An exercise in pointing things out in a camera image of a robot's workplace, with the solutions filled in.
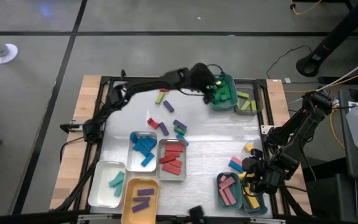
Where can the green wooden block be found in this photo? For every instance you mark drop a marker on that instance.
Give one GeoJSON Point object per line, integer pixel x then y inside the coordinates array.
{"type": "Point", "coordinates": [227, 96]}
{"type": "Point", "coordinates": [179, 130]}
{"type": "Point", "coordinates": [224, 88]}
{"type": "Point", "coordinates": [217, 97]}

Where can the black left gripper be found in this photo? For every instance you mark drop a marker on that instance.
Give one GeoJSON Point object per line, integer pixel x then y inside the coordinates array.
{"type": "Point", "coordinates": [202, 77]}

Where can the black frame corner bracket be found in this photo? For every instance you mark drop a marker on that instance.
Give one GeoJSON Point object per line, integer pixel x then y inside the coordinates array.
{"type": "Point", "coordinates": [123, 74]}

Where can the wooden table side board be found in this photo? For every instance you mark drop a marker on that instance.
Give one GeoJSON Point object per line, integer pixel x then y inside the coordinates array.
{"type": "Point", "coordinates": [275, 102]}
{"type": "Point", "coordinates": [73, 155]}

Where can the yellow wooden block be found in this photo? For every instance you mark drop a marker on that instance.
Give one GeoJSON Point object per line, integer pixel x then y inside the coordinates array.
{"type": "Point", "coordinates": [252, 201]}
{"type": "Point", "coordinates": [242, 176]}

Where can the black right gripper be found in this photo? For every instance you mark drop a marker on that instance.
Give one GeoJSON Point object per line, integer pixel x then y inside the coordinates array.
{"type": "Point", "coordinates": [267, 180]}

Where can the black device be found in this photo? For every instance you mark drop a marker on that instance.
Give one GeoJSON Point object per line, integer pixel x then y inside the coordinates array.
{"type": "Point", "coordinates": [196, 214]}

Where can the dark teal plastic bin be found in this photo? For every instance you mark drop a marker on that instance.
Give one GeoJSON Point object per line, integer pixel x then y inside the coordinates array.
{"type": "Point", "coordinates": [261, 210]}

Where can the purple wooden block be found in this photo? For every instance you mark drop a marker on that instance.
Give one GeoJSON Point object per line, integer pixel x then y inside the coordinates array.
{"type": "Point", "coordinates": [163, 128]}
{"type": "Point", "coordinates": [145, 192]}
{"type": "Point", "coordinates": [140, 206]}
{"type": "Point", "coordinates": [141, 199]}
{"type": "Point", "coordinates": [168, 106]}
{"type": "Point", "coordinates": [180, 124]}

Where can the black side desk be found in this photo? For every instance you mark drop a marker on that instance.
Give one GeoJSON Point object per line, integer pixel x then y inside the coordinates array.
{"type": "Point", "coordinates": [328, 199]}

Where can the teal wooden block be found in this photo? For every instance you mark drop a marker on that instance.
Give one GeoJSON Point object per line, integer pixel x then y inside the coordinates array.
{"type": "Point", "coordinates": [117, 179]}
{"type": "Point", "coordinates": [118, 188]}

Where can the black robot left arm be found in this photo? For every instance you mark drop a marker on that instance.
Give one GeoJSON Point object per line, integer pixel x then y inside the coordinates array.
{"type": "Point", "coordinates": [110, 99]}

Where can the light grey plastic bin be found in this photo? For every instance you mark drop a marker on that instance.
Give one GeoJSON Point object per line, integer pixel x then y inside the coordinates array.
{"type": "Point", "coordinates": [183, 174]}

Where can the orange plastic bin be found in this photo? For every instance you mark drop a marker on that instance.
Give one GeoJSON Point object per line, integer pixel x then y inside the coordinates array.
{"type": "Point", "coordinates": [129, 214]}

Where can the pink wooden block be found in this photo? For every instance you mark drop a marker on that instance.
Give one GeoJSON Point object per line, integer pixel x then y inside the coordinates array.
{"type": "Point", "coordinates": [236, 160]}
{"type": "Point", "coordinates": [224, 196]}
{"type": "Point", "coordinates": [223, 179]}
{"type": "Point", "coordinates": [227, 183]}
{"type": "Point", "coordinates": [230, 196]}

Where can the lime wooden block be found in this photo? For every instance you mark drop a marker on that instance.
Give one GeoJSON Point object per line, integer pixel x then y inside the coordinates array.
{"type": "Point", "coordinates": [245, 105]}
{"type": "Point", "coordinates": [253, 105]}
{"type": "Point", "coordinates": [159, 97]}
{"type": "Point", "coordinates": [238, 103]}
{"type": "Point", "coordinates": [243, 95]}

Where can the grey translucent plastic bin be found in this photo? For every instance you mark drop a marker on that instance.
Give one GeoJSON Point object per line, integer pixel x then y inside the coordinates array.
{"type": "Point", "coordinates": [247, 112]}

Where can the power strip with plugs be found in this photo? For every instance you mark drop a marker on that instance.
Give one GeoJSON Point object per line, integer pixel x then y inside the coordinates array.
{"type": "Point", "coordinates": [335, 105]}

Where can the red wooden block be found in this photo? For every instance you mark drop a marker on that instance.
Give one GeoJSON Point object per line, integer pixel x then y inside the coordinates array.
{"type": "Point", "coordinates": [153, 123]}
{"type": "Point", "coordinates": [175, 163]}
{"type": "Point", "coordinates": [167, 159]}
{"type": "Point", "coordinates": [164, 90]}
{"type": "Point", "coordinates": [171, 169]}

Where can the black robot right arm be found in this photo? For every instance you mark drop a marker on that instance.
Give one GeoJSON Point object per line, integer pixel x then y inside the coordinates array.
{"type": "Point", "coordinates": [303, 124]}

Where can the white metal bracket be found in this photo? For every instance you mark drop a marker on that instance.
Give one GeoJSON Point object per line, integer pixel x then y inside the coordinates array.
{"type": "Point", "coordinates": [265, 129]}

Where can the white plastic bin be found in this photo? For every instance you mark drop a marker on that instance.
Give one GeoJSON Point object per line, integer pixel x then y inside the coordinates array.
{"type": "Point", "coordinates": [132, 165]}
{"type": "Point", "coordinates": [102, 193]}

